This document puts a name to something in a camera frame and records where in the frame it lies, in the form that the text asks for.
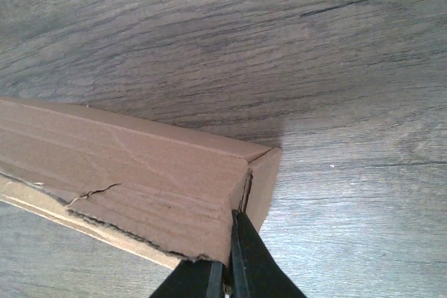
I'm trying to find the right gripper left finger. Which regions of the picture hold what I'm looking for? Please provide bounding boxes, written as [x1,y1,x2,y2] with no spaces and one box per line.
[149,260,224,298]

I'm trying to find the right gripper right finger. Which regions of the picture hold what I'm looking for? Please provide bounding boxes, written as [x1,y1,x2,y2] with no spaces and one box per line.
[230,210,305,298]

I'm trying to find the cardboard box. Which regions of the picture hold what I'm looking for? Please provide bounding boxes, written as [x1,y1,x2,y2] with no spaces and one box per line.
[1,97,281,268]

